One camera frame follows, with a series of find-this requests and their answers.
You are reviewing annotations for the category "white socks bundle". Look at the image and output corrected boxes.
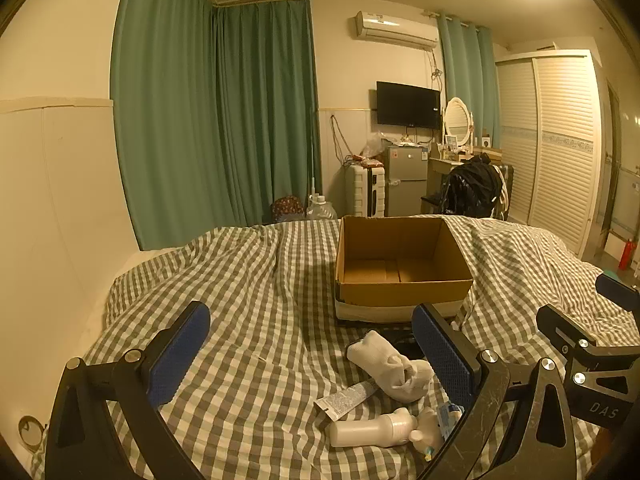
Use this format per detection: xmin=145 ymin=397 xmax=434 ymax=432
xmin=346 ymin=330 xmax=436 ymax=403

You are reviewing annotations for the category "white squeeze tube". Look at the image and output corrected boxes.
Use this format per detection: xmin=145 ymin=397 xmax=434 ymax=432
xmin=314 ymin=380 xmax=376 ymax=421

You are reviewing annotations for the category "white slatted wardrobe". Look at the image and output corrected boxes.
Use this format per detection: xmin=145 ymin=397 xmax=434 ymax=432
xmin=495 ymin=50 xmax=609 ymax=256

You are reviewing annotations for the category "grey checked blanket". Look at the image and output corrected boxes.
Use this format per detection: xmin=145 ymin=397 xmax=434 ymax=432
xmin=30 ymin=215 xmax=640 ymax=480

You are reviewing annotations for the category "small white bottle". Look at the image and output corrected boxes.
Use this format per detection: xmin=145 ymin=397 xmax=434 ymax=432
xmin=409 ymin=407 xmax=444 ymax=457

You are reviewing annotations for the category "large white plastic bottle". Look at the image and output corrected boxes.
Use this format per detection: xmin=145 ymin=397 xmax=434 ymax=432
xmin=325 ymin=407 xmax=419 ymax=448

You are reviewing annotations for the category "white ribbed suitcase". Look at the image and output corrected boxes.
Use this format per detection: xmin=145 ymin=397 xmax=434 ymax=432
xmin=348 ymin=164 xmax=387 ymax=219

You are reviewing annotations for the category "white oval mirror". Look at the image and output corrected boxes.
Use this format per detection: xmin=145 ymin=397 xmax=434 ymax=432
xmin=443 ymin=97 xmax=474 ymax=152

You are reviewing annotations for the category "black wall television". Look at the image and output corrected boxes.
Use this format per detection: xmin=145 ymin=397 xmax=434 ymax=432
xmin=376 ymin=81 xmax=442 ymax=130

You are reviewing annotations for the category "white dressing table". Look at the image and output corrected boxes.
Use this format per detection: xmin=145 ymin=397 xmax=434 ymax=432
xmin=428 ymin=152 xmax=472 ymax=196

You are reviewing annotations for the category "red fire extinguisher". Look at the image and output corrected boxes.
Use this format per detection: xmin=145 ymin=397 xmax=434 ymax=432
xmin=619 ymin=240 xmax=639 ymax=271

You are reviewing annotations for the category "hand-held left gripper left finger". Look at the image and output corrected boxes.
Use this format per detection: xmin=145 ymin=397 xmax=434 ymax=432
xmin=45 ymin=301 xmax=211 ymax=480

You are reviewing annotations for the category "white air conditioner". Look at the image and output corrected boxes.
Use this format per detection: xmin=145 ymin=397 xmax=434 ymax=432
xmin=355 ymin=11 xmax=439 ymax=51

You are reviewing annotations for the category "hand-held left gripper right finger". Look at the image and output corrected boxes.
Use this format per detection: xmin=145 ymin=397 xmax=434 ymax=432
xmin=411 ymin=302 xmax=577 ymax=480

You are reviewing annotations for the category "clear water jug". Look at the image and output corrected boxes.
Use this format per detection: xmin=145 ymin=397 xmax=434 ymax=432
xmin=306 ymin=194 xmax=339 ymax=221

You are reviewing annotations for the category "wide green curtain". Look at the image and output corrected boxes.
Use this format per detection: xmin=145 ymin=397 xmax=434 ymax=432
xmin=110 ymin=0 xmax=323 ymax=251

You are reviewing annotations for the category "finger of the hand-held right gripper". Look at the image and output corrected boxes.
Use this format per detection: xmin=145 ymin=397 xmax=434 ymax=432
xmin=537 ymin=304 xmax=597 ymax=357
xmin=596 ymin=272 xmax=640 ymax=313

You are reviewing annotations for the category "grey small fridge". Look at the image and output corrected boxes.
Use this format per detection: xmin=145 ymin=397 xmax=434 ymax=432
xmin=384 ymin=144 xmax=429 ymax=218

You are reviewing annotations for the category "dark cloth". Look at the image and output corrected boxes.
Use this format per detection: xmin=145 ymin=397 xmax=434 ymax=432
xmin=372 ymin=327 xmax=426 ymax=361

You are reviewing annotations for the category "brown cardboard box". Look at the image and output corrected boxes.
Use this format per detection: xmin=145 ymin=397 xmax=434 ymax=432
xmin=334 ymin=215 xmax=475 ymax=325

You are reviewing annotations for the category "clear plastic bag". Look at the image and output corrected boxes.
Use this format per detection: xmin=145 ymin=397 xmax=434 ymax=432
xmin=361 ymin=135 xmax=389 ymax=162

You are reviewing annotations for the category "tape roll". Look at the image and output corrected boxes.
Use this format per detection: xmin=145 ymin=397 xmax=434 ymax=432
xmin=19 ymin=416 xmax=47 ymax=449

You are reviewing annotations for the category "floral bag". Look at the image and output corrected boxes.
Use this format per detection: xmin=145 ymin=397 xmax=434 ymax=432
xmin=271 ymin=196 xmax=305 ymax=222

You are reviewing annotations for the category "chair with black jacket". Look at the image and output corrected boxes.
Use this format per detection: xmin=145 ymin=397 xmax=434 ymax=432
xmin=421 ymin=155 xmax=505 ymax=220

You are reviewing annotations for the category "narrow green curtain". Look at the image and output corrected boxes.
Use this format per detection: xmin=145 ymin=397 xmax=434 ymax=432
xmin=436 ymin=12 xmax=502 ymax=150

